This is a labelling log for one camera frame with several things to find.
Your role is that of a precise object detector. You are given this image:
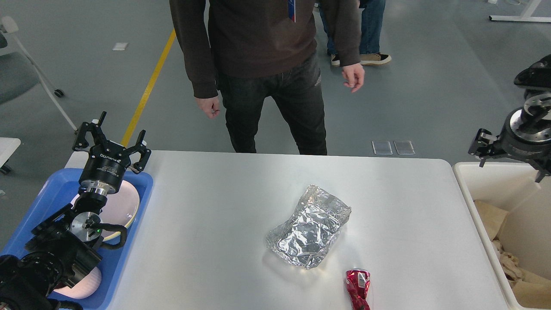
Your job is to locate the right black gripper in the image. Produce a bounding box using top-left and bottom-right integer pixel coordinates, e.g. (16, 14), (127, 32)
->
(468, 108), (551, 183)

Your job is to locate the pink mug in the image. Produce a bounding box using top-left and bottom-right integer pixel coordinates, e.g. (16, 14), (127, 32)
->
(53, 267), (102, 300)

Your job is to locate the pink plate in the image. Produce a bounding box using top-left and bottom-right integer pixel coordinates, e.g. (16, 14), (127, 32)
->
(68, 180), (140, 242)

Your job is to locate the person in dark clothes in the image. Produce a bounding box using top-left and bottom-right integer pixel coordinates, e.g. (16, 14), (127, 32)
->
(169, 0), (365, 155)

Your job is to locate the person in blue jeans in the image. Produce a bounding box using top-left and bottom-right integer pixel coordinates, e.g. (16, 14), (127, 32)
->
(316, 0), (392, 66)

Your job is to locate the crumpled aluminium foil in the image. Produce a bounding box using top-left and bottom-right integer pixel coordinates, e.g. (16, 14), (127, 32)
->
(265, 184), (352, 270)

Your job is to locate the crushed red can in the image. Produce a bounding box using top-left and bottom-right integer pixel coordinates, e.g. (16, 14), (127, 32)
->
(345, 269), (371, 310)

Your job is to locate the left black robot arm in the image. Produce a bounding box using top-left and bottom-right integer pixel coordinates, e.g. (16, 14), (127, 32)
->
(1, 112), (152, 310)

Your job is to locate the white plastic bin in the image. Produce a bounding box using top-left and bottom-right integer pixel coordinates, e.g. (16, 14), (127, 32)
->
(453, 162), (551, 310)

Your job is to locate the brown paper ball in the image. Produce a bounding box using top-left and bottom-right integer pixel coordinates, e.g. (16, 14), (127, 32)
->
(492, 239), (526, 289)

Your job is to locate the white side table left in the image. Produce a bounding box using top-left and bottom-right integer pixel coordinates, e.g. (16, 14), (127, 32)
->
(0, 137), (21, 174)

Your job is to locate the grey chair left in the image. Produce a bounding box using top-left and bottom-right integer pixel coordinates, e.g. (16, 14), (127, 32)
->
(0, 16), (77, 133)

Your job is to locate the white paper on floor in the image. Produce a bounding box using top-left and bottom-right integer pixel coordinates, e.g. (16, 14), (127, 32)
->
(112, 42), (129, 51)

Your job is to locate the white table frame corner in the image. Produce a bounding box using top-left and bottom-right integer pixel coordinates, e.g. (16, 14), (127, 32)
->
(488, 0), (551, 23)

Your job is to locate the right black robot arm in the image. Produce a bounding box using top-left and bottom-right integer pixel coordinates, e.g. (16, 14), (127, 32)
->
(468, 55), (551, 183)

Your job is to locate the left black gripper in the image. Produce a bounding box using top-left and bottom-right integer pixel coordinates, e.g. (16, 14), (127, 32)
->
(71, 111), (152, 195)

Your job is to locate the blue plastic tray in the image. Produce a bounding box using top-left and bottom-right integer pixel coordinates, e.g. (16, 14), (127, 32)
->
(1, 167), (153, 310)

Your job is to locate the brown paper bag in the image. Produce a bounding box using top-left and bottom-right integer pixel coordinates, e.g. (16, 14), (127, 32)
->
(474, 199), (510, 241)
(512, 270), (551, 309)

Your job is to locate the left clear floor plate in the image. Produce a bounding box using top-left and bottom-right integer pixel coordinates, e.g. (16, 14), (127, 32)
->
(371, 140), (393, 155)

